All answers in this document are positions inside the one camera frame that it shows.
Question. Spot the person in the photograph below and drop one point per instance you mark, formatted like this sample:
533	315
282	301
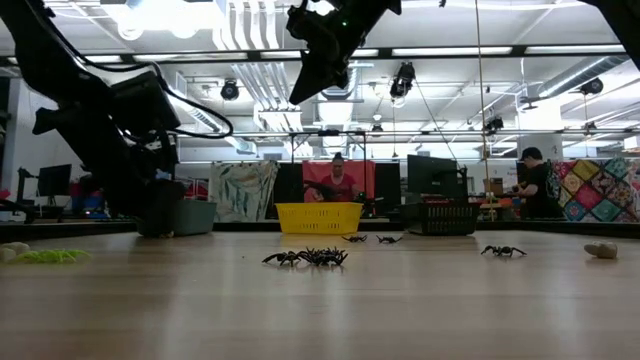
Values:
540	185
340	186

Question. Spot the white numbered pillar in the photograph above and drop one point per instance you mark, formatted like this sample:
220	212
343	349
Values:
550	147

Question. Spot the brown cardboard box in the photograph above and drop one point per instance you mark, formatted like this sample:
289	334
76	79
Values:
493	186

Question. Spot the large black monitor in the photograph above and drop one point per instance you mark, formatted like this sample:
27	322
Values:
431	175

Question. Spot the red cloth backdrop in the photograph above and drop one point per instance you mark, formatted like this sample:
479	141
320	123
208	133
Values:
312	172

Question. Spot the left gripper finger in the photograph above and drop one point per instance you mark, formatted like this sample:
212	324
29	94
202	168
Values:
155	215
177	200

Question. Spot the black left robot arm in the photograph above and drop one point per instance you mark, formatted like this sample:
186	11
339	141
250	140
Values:
40	45

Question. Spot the black plastic toy spider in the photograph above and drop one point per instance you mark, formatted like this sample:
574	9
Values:
389	240
320	251
286	258
355	238
502	250
325	260

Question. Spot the teal plastic basket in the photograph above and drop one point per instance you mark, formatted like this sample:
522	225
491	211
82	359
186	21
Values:
197	220

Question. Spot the black overhead light bar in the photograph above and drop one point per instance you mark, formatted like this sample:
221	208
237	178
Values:
520	50

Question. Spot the small black monitor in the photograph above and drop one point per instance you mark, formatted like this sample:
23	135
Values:
55	180

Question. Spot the black background robot arm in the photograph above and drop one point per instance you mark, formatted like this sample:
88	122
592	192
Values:
372	205

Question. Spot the neon green plastic toy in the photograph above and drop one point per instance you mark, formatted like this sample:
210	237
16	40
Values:
52	256

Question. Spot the yellow plastic basket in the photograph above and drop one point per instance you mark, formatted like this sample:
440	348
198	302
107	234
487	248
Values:
320	220

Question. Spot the black aluminium table frame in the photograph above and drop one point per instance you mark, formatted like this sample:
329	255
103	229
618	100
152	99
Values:
550	229

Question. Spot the black upright panel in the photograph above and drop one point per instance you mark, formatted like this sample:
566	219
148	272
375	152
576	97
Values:
287	182
387	185

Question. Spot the silver ventilation duct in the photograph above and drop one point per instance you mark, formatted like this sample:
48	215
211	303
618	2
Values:
575	77
337	98

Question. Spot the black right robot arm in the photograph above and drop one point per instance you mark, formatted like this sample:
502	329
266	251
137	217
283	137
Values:
625	20

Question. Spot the black ceiling camera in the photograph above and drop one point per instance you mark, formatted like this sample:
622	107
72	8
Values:
229	90
402	80
592	86
494	124

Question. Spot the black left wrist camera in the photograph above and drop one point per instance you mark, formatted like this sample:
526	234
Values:
145	102

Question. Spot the white leaf print cloth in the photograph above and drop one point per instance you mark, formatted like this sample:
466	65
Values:
242	190

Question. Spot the small white plastic skull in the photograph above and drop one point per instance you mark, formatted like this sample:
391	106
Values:
601	250
18	248
6	254

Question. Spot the colourful patchwork quilt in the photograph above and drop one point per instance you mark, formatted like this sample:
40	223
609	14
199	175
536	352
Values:
595	190

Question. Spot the black plastic basket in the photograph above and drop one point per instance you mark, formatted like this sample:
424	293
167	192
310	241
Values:
440	220

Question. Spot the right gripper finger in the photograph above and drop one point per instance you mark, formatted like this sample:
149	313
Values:
332	77
307	85

